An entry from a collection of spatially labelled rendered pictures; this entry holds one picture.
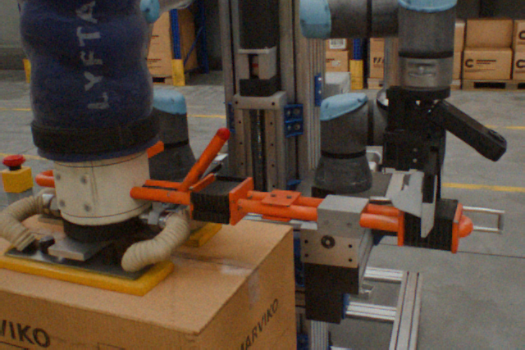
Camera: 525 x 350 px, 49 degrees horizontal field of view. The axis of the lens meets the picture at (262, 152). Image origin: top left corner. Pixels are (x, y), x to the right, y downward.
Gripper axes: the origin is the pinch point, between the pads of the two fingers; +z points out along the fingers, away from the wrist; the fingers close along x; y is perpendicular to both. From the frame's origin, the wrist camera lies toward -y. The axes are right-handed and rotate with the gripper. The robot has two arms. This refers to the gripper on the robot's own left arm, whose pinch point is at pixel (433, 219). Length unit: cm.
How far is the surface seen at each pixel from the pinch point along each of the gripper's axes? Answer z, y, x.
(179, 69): 85, 452, -665
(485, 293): 118, -5, -194
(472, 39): 51, 44, -763
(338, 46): 54, 215, -700
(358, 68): 82, 185, -690
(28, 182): 24, 132, -49
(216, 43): 61, 458, -803
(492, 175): 116, -1, -376
